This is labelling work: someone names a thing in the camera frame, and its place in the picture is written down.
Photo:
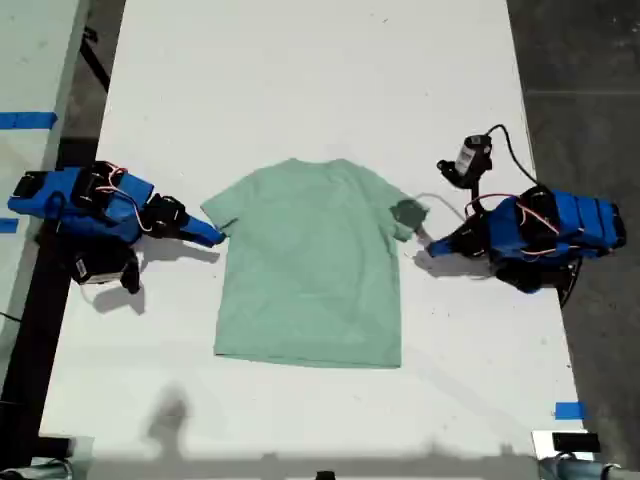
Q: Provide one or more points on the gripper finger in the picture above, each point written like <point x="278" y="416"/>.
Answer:
<point x="450" y="250"/>
<point x="205" y="226"/>
<point x="200" y="237"/>
<point x="450" y="240"/>

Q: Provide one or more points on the pale green T-shirt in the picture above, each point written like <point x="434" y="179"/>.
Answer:
<point x="310" y="260"/>

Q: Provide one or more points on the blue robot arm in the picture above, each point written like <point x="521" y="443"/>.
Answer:
<point x="50" y="200"/>
<point x="590" y="220"/>

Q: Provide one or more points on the short blue tape strip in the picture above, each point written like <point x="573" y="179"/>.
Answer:
<point x="7" y="225"/>

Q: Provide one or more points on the long blue tape strip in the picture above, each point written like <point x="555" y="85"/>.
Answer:
<point x="25" y="120"/>

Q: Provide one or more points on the square blue tape piece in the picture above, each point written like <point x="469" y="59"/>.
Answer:
<point x="570" y="411"/>

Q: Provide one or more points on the small black box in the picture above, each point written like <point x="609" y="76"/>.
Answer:
<point x="52" y="445"/>
<point x="575" y="442"/>

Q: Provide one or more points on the grey tube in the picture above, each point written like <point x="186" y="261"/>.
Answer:
<point x="45" y="470"/>
<point x="575" y="470"/>

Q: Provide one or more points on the black knob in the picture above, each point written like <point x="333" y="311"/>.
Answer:
<point x="325" y="475"/>

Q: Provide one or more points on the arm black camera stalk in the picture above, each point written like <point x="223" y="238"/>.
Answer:
<point x="131" y="275"/>
<point x="477" y="197"/>

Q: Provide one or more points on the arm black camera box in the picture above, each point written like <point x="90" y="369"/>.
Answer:
<point x="467" y="160"/>
<point x="95" y="267"/>

